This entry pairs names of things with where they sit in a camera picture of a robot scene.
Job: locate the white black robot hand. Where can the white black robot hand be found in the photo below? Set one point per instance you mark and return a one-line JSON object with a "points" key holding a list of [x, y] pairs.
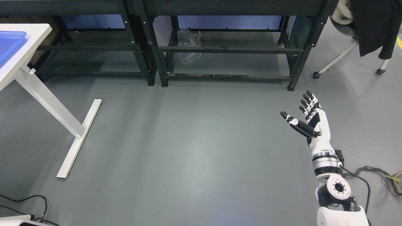
{"points": [[315, 127]]}

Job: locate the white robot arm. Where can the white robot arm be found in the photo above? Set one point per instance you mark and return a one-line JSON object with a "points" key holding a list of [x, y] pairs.
{"points": [[337, 205]]}

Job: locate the black metal shelf right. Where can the black metal shelf right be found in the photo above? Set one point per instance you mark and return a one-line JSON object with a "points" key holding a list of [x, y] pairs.
{"points": [[254, 40]]}

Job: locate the black metal shelf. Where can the black metal shelf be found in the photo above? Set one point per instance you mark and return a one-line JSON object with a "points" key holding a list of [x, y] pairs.
{"points": [[254, 40], [89, 37]]}

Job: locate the black metal shelf left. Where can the black metal shelf left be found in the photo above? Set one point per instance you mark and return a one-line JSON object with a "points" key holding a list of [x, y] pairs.
{"points": [[89, 37]]}

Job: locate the blue plastic tray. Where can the blue plastic tray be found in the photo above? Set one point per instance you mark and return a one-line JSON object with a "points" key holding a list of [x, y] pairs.
{"points": [[10, 43]]}

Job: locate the black jacket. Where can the black jacket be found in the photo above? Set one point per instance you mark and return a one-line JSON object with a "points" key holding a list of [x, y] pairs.
{"points": [[377, 25]]}

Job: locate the clear plastic bag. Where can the clear plastic bag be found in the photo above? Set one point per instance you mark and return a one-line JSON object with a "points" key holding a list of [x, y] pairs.
{"points": [[187, 38]]}

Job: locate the white table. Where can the white table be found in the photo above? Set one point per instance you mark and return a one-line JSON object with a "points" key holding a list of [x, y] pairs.
{"points": [[17, 69]]}

